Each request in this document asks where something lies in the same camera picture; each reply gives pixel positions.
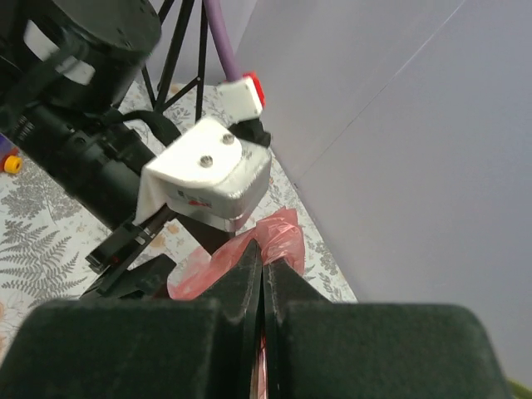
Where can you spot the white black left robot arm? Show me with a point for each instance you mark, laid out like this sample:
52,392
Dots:
66,66

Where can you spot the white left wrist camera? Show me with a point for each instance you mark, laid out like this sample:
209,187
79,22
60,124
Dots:
208,175

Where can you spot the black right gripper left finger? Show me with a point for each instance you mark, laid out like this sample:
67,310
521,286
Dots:
106,348

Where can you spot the colourful toy figure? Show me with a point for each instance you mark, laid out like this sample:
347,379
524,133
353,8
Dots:
10,160

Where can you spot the red torn trash bag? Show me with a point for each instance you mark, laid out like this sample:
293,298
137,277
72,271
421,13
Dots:
266,249

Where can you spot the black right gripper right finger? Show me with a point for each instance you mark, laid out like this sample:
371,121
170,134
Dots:
319,349

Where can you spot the floral patterned table mat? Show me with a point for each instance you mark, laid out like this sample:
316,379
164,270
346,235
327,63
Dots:
45,237

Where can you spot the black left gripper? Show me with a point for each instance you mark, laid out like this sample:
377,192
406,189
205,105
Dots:
137,257

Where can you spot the black music stand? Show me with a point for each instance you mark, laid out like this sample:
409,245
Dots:
177,66

